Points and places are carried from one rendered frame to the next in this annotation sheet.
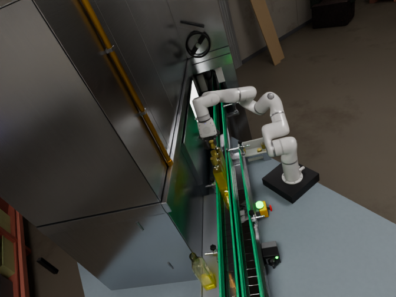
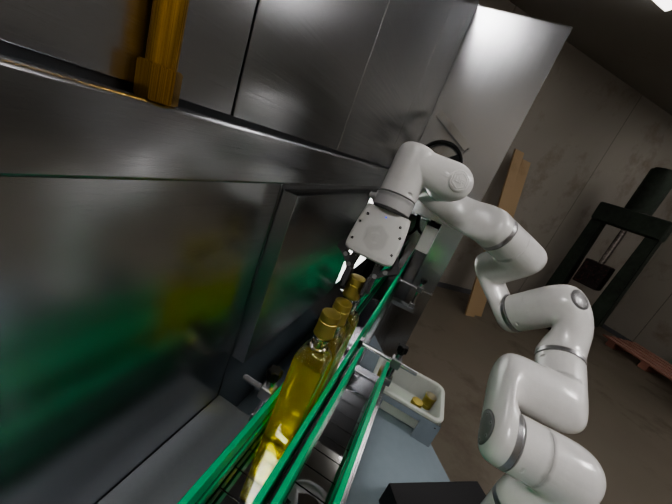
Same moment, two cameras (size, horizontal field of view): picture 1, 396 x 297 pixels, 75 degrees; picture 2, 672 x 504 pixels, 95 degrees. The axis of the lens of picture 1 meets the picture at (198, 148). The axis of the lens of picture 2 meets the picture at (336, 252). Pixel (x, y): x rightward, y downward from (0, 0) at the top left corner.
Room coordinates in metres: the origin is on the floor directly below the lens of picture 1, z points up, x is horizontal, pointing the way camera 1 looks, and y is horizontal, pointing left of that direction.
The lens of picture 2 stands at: (0.70, -0.02, 1.41)
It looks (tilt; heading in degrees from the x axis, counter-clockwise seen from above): 18 degrees down; 359
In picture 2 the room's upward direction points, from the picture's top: 21 degrees clockwise
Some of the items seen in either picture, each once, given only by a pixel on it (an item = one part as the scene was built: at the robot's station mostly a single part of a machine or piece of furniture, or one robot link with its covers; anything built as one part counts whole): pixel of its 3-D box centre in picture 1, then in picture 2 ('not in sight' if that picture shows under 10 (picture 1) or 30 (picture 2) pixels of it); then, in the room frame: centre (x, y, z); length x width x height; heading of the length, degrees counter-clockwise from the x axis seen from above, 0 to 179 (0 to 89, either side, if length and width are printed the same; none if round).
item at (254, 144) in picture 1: (253, 151); (403, 394); (1.49, -0.39, 0.80); 0.22 x 0.17 x 0.09; 74
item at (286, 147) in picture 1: (286, 149); (540, 476); (1.10, -0.47, 1.05); 0.13 x 0.10 x 0.16; 75
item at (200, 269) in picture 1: (201, 270); not in sight; (0.63, 0.19, 1.01); 0.06 x 0.06 x 0.26; 84
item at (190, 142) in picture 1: (194, 124); (344, 242); (1.61, -0.05, 1.15); 0.90 x 0.03 x 0.34; 164
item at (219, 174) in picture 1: (221, 178); (299, 391); (1.15, -0.06, 0.99); 0.06 x 0.06 x 0.21; 74
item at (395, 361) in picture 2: (238, 148); (386, 359); (1.41, -0.26, 0.95); 0.17 x 0.03 x 0.12; 74
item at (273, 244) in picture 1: (270, 253); not in sight; (0.71, -0.14, 0.79); 0.08 x 0.08 x 0.08; 74
